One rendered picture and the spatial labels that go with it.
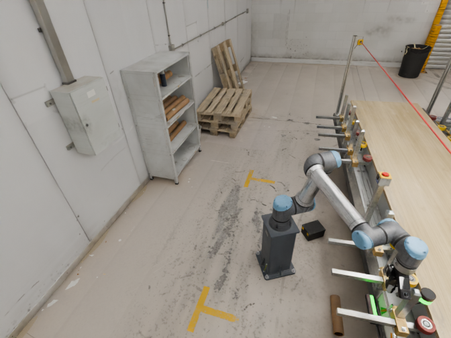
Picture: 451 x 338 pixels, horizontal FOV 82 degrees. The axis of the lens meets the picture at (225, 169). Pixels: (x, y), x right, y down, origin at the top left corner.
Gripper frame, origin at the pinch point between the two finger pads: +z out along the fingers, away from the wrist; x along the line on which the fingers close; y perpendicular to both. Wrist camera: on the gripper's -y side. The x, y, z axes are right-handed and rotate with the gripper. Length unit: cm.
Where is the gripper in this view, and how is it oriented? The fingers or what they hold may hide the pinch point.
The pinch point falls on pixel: (390, 292)
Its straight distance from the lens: 170.0
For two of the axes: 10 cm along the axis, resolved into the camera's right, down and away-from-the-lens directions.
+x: -9.7, -1.0, 2.1
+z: 0.4, 8.0, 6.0
